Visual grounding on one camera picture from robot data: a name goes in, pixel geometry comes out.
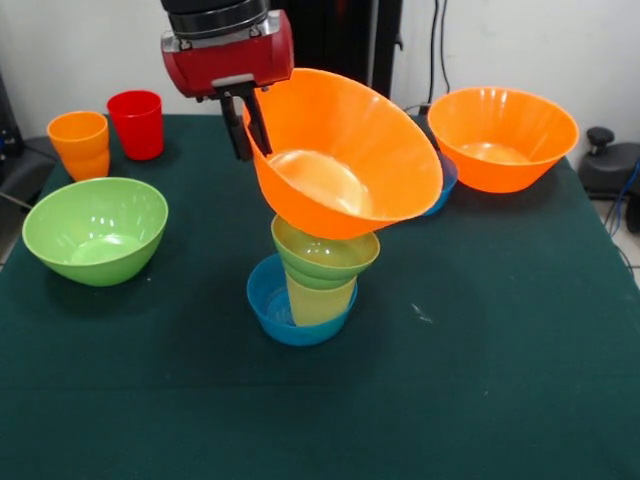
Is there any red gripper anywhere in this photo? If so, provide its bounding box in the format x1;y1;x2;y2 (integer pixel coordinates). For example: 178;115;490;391
160;9;296;163

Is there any blue cable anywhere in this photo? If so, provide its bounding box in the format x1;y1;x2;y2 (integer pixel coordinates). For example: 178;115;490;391
603;158;640;237

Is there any yellow cup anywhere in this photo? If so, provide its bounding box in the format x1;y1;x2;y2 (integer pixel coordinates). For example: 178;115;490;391
285;277;359;329

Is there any large orange bowl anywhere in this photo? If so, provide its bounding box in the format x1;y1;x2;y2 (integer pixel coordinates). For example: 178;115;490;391
427;86;581;195
243;67;445;240

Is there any dark equipment rack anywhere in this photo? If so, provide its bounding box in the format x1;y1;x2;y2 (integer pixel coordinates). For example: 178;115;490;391
0;69;25;171

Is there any black wall cable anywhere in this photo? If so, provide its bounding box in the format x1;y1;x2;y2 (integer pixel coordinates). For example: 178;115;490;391
432;0;451;96

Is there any blue bowl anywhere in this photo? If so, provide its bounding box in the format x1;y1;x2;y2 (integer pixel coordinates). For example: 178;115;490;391
245;252;360;348
422;152;459;217

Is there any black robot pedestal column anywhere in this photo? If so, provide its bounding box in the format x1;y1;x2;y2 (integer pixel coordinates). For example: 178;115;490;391
279;0;404;104

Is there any large green bowl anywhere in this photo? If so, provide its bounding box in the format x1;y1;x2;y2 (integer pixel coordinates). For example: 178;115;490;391
21;176;170;288

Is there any black pedestal foot with knob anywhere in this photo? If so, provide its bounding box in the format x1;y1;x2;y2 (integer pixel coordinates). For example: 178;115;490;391
579;126;640;199

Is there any red cup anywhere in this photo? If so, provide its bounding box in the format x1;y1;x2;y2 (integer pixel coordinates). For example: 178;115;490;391
106;89;164;162

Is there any small green bowl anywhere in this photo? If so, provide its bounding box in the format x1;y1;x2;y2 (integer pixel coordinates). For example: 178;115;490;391
270;214;382;291

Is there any dark green table cloth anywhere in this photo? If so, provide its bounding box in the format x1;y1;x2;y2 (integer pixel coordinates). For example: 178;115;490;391
0;113;640;480

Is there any orange cup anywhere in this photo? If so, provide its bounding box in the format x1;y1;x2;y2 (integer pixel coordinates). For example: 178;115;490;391
46;110;111;182

